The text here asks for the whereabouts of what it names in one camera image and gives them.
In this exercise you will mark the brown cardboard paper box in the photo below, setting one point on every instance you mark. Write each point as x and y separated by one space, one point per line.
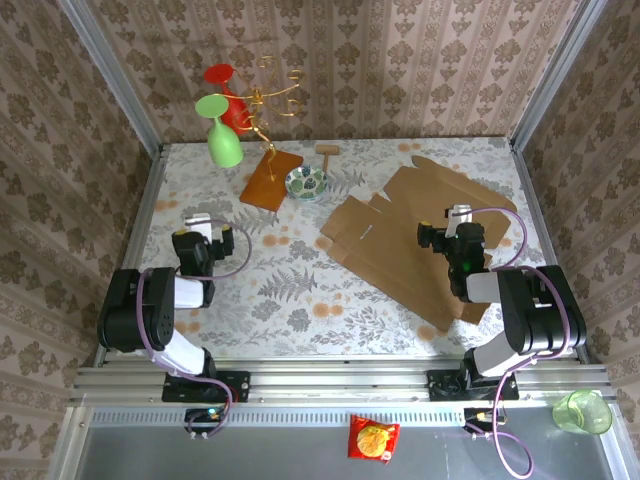
380 240

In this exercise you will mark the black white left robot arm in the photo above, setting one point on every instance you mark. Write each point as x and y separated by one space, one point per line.
160 320

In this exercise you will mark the green plastic wine glass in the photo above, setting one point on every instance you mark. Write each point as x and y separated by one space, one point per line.
225 145

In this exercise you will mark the leaf pattern ceramic bowl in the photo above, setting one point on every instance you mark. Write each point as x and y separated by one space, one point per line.
306 182

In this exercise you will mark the floral printed tablecloth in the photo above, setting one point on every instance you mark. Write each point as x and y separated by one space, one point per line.
300 310

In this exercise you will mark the small wooden mallet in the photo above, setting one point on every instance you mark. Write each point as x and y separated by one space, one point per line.
326 149

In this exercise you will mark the red plastic wine glass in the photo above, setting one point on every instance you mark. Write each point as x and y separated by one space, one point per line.
219 74

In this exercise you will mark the green transparent plastic cup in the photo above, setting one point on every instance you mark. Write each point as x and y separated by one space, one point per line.
582 412

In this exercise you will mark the red snack packet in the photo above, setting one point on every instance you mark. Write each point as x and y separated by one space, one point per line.
372 437

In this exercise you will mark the grey metal shelf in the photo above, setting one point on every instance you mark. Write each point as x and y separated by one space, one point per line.
280 455

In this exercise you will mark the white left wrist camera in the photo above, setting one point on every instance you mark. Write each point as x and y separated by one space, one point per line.
198 223

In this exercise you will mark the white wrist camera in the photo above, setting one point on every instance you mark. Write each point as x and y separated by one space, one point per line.
457 215
198 223

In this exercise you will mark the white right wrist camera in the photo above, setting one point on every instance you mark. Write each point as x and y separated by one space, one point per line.
457 215

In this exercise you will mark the aluminium table side rail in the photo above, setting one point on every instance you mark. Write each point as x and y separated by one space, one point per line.
150 190
533 200

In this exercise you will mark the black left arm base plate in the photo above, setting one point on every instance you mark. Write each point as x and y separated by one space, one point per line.
235 385

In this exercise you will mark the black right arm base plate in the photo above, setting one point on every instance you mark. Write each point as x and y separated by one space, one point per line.
440 385

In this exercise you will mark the aluminium front rail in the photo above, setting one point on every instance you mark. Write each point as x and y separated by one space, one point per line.
340 380

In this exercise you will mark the aluminium frame post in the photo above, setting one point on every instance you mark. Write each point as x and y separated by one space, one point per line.
112 75
556 75

